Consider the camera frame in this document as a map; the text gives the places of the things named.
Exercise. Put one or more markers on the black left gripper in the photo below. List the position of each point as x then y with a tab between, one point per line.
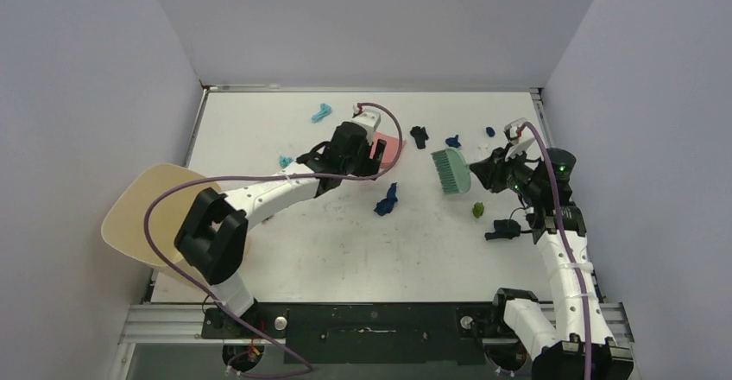
369	166

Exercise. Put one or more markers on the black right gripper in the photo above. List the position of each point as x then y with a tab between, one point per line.
490	167

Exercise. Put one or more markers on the green paper scrap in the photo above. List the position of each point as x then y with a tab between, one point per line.
478	210

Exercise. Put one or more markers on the green hand brush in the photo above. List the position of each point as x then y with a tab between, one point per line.
453	171

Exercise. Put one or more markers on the pink plastic dustpan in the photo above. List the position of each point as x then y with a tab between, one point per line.
390	148

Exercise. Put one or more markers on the black paper scrap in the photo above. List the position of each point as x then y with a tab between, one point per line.
504	229
420	136

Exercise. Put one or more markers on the dark blue paper scrap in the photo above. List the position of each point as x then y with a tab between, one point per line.
388	203

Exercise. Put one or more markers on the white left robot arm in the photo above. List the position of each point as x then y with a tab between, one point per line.
212	236

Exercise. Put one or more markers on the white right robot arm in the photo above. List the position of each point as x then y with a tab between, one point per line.
578	342

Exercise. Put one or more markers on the teal paper scrap top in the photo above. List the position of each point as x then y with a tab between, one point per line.
324	111

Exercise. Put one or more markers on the teal paper scrap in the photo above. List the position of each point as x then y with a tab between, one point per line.
284	161
324	111

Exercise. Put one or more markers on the small dark blue scrap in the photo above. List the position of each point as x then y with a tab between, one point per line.
453	142

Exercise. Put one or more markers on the teal paper scrap left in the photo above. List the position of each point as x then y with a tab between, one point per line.
284	161

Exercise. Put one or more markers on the black paper scrap top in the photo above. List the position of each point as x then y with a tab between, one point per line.
420	136

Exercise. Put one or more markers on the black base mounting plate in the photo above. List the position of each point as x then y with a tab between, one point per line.
467	333

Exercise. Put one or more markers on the beige waste bin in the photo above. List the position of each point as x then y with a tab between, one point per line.
122	228

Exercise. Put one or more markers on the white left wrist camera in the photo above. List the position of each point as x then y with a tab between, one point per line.
369	121

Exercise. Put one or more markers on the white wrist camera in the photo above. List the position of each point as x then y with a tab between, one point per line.
369	121
518	141

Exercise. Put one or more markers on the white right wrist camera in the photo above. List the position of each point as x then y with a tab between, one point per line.
518	141

